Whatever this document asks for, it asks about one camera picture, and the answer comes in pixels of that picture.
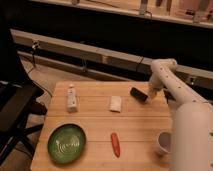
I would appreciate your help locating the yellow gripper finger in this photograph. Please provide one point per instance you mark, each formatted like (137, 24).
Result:
(151, 95)

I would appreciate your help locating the black eraser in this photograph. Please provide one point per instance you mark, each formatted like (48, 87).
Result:
(138, 95)

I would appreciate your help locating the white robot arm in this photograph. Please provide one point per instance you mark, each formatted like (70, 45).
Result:
(192, 126)

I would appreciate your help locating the green ceramic plate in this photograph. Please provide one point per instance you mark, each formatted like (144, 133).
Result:
(66, 143)

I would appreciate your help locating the white folded cloth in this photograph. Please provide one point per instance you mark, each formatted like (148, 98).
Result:
(115, 103)

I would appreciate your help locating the orange carrot toy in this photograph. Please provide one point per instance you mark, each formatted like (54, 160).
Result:
(115, 144)

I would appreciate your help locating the white tube with cap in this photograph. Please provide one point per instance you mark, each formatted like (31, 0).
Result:
(71, 99)

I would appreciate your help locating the black chair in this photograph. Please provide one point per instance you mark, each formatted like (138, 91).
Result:
(18, 96)

